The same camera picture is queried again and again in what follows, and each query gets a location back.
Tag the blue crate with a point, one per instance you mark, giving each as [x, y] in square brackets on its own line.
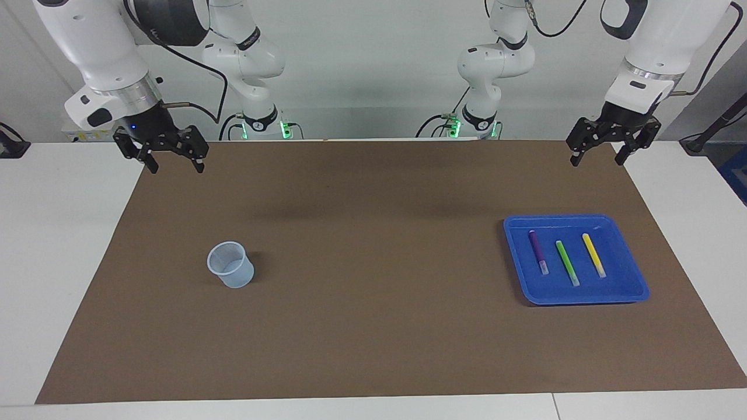
[738, 175]

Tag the brown table mat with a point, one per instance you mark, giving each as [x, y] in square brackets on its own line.
[379, 321]

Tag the yellow pen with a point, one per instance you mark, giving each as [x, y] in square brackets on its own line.
[592, 251]

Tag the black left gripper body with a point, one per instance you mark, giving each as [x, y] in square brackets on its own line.
[624, 122]

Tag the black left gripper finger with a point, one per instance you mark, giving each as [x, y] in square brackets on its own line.
[645, 137]
[586, 137]

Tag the purple pen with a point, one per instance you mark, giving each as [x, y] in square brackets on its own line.
[537, 248]

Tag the green pen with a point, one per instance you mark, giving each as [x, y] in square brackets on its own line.
[565, 259]

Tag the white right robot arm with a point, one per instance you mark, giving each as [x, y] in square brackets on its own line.
[87, 41]

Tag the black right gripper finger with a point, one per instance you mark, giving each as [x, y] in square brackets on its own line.
[195, 144]
[136, 150]

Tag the blue plastic tray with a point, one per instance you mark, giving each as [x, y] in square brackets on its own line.
[618, 280]

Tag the black stand pole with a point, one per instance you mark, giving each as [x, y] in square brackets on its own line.
[694, 143]

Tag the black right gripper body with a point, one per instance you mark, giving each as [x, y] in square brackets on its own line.
[150, 128]

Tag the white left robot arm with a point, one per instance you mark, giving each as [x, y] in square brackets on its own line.
[659, 35]

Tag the white box with yellow labels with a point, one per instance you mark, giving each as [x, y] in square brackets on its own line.
[87, 135]

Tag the translucent plastic cup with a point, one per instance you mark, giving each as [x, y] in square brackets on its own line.
[236, 277]

